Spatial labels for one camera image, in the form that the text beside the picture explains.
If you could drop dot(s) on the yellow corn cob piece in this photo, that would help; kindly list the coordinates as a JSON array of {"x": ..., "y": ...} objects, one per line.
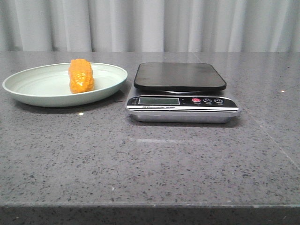
[{"x": 80, "y": 76}]

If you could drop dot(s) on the black silver kitchen scale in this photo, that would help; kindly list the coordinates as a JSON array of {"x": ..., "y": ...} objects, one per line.
[{"x": 180, "y": 93}]

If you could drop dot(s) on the pale green plate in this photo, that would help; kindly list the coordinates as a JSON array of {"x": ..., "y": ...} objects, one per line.
[{"x": 48, "y": 86}]

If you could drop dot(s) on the white pleated curtain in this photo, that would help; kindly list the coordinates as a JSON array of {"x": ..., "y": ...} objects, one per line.
[{"x": 150, "y": 25}]

